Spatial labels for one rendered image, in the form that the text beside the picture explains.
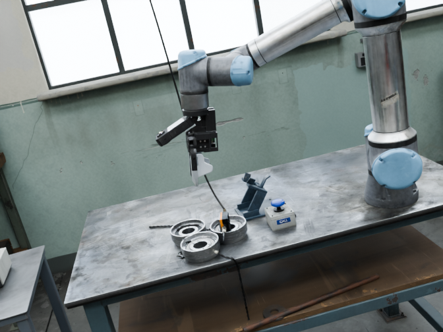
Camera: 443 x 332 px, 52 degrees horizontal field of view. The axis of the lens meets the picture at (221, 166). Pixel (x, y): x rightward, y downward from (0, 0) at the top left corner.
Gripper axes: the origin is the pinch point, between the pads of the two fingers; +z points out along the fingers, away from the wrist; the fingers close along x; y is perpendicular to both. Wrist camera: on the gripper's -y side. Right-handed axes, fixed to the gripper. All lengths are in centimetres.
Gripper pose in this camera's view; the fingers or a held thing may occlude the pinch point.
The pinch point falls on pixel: (193, 179)
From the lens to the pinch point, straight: 129.3
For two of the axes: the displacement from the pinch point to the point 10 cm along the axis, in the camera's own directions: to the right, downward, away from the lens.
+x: -1.6, -3.1, 9.4
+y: 9.9, -1.0, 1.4
